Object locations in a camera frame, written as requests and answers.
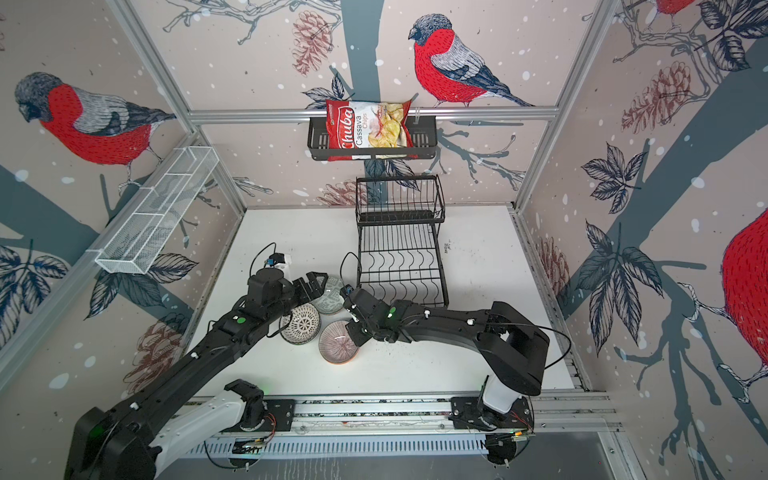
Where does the red cassava chips bag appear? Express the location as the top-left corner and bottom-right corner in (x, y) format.
(326, 100), (413, 150)

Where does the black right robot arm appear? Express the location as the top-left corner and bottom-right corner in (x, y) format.
(340, 285), (550, 415)

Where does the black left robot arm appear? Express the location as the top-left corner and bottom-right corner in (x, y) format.
(63, 268), (328, 479)

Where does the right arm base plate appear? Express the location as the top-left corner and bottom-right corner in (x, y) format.
(449, 396), (535, 432)

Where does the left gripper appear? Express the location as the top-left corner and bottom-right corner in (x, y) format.
(266, 270), (329, 324)

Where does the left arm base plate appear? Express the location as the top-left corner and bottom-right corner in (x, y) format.
(222, 398), (297, 434)

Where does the black wall basket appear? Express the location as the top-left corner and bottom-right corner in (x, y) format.
(307, 116), (438, 161)

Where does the aluminium mounting rail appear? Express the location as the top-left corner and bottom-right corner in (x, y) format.
(265, 390), (624, 436)

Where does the pink striped bowl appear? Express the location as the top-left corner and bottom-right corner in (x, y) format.
(318, 320), (358, 365)

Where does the black white lattice bowl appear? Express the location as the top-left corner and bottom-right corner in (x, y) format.
(279, 304), (321, 345)

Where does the green patterned bowl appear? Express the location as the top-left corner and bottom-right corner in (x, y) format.
(311, 276), (344, 315)

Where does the white mesh wall shelf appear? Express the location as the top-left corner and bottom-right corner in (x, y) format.
(95, 146), (219, 274)

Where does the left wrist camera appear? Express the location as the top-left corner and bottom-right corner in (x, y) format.
(264, 252), (292, 270)

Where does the black wire dish rack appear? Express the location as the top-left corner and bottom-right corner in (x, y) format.
(355, 174), (449, 307)

